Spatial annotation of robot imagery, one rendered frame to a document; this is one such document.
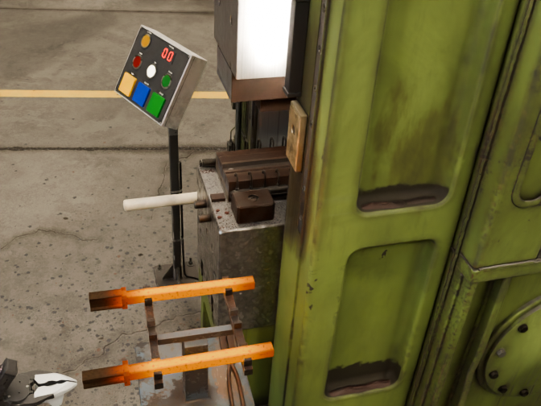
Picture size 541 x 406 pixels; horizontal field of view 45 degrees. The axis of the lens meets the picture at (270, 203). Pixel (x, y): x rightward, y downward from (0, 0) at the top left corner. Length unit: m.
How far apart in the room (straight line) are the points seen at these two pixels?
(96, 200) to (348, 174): 2.26
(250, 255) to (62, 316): 1.23
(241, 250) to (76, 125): 2.56
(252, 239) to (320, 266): 0.30
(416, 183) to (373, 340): 0.62
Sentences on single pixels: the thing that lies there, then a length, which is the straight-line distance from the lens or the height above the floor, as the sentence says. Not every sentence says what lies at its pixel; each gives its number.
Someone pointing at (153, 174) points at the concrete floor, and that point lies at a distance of 3.87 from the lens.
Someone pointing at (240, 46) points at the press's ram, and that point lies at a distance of 1.78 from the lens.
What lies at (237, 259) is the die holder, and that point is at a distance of 2.06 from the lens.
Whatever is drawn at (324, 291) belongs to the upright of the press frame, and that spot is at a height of 0.86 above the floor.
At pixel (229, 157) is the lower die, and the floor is 0.99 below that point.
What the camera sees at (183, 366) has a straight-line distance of 1.56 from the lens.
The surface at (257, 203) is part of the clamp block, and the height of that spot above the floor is 0.98.
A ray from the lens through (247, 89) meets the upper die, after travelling 1.90.
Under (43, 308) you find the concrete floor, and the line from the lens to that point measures 3.11.
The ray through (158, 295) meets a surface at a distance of 1.73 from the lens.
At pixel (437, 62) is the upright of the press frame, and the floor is 1.52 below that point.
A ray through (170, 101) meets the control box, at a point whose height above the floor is 1.04.
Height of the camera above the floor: 2.15
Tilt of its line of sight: 36 degrees down
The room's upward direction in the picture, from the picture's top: 4 degrees clockwise
